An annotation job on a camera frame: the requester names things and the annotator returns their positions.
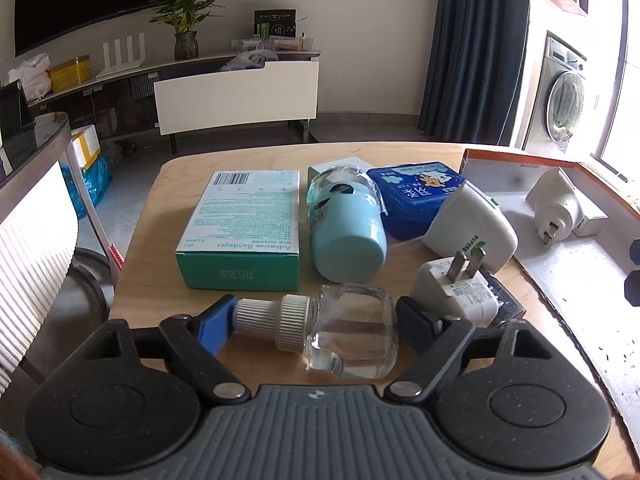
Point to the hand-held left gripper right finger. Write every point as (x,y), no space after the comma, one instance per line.
(412,325)

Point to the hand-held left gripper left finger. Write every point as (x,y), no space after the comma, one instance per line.
(217,325)

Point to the orange rimmed cardboard box tray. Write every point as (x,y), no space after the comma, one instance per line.
(575,285)

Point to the clear glass bottle white cap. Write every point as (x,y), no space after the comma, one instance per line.
(350,330)

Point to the light blue toothpick holder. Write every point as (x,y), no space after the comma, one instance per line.
(345,240)

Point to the white plug-in device green button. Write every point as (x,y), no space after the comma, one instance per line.
(470,230)

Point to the white charger adapter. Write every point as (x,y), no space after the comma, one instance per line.
(460,295)

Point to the small white labelled box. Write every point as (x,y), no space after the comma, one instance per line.
(590,222)

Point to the black textured pad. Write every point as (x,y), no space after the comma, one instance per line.
(507,302)

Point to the green and white bandage box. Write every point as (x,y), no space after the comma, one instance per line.
(240,210)

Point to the white cone plug-in device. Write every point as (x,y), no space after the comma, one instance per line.
(550,200)

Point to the red ribbed clip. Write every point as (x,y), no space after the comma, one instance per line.
(115,255)

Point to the blue plastic box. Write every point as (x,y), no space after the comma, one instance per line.
(400,200)

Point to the blue plastic bag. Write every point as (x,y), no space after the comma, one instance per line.
(92,180)

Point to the silver washing machine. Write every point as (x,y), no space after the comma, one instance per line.
(562,100)

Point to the round glass top table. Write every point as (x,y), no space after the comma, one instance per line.
(30,240)

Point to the white tv cabinet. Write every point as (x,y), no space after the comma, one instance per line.
(235,100)

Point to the crumpled translucent plastic bag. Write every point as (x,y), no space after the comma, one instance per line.
(247,60)

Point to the white router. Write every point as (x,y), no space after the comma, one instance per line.
(125,62)

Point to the dark blue curtain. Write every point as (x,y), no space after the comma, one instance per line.
(470,50)

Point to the dark patterned vase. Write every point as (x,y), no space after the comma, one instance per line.
(186,45)

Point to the black stand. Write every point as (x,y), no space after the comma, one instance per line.
(15,125)

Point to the clear plastic organizer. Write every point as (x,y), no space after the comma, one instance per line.
(295,45)

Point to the black box green print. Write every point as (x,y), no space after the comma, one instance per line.
(275,24)

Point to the white plastic bag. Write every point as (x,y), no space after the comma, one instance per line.
(30,77)

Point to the green bamboo plant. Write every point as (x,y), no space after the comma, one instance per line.
(182,5)

